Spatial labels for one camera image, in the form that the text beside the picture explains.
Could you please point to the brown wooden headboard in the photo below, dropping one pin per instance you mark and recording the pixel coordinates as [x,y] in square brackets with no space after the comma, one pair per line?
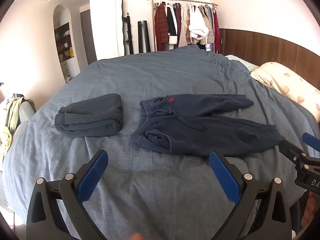
[262,45]

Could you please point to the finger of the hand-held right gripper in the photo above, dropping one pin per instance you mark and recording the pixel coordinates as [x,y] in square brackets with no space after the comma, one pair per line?
[311,140]
[291,153]

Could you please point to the dark wooden door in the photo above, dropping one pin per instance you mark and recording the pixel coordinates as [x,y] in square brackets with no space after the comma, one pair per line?
[88,37]

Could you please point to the person's right hand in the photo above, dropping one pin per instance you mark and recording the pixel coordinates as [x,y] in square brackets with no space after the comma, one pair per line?
[312,207]

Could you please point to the wavy standing mirror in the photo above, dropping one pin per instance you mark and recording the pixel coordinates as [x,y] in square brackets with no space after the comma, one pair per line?
[119,30]

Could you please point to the folded dark grey pants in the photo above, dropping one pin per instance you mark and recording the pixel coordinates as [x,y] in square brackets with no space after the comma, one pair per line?
[92,117]

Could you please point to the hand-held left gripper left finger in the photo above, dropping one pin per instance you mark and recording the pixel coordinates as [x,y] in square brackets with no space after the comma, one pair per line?
[92,177]

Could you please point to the light green bed sheet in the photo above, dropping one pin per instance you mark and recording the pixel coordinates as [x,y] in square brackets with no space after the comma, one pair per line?
[240,61]

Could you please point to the fruit print cream pillow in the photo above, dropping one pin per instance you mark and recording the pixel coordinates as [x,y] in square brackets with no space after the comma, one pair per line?
[282,82]

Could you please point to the navy blue pants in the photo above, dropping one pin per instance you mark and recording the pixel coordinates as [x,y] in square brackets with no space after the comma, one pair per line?
[200,130]

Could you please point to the row of hanging clothes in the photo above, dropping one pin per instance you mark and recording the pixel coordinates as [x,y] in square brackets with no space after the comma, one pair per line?
[162,22]

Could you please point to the arched wall shelf niche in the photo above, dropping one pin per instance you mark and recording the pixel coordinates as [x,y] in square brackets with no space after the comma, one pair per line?
[63,42]

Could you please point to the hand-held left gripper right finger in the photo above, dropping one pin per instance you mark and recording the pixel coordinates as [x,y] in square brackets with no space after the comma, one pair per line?
[225,180]

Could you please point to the blue-grey blanket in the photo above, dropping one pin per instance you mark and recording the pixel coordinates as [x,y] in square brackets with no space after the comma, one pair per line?
[162,80]

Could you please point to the black tower fan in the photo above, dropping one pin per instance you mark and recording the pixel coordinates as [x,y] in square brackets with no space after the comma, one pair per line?
[143,37]

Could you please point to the green cloth pile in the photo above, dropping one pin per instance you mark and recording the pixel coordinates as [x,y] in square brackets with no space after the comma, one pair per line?
[12,115]

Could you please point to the metal clothes rack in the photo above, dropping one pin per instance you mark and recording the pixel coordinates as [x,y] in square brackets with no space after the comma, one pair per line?
[180,0]

